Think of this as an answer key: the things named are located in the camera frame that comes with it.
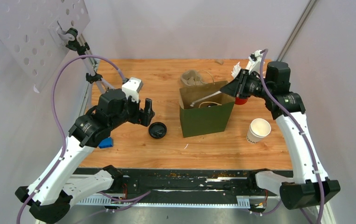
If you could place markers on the green paper bag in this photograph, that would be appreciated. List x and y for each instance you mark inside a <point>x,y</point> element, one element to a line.
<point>201,120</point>

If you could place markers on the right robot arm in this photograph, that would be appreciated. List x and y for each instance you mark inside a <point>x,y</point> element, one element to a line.
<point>310,184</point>

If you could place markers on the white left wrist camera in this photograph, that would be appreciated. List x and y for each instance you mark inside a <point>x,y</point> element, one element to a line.
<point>132,88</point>

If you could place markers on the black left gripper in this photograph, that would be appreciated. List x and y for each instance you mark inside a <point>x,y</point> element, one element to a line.
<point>142,117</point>

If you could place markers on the wrapped white straws bundle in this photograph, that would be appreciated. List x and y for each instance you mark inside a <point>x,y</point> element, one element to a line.
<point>236,69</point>

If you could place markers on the blue toy brick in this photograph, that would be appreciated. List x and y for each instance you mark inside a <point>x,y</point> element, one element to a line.
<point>106,143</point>

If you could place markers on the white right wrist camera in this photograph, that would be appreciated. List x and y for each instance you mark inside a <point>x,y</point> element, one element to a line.
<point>254,63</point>

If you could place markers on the single white straw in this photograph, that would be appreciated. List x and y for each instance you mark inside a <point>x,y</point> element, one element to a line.
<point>203,98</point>

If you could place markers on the cardboard cup carrier stack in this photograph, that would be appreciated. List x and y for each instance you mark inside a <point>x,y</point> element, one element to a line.
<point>191,78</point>

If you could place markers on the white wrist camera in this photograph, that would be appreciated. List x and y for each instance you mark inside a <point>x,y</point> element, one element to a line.
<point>132,88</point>
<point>254,63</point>

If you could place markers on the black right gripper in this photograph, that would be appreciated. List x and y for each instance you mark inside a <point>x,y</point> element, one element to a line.
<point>236,87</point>

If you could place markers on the red cylindrical straw holder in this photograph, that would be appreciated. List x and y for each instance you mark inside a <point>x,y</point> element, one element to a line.
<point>240,101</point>

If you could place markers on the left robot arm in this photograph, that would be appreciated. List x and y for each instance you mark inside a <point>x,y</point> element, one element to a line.
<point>50,197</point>

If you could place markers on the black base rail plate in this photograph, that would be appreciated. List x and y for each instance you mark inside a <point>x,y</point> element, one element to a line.
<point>189,186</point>

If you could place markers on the white paper cup stack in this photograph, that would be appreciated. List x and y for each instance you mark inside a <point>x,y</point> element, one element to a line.
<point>258,129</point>

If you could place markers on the white perforated board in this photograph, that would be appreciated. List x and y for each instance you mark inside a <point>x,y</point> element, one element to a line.
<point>36,33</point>

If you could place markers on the white tripod stand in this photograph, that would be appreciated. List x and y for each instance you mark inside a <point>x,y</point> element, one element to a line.
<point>77,43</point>

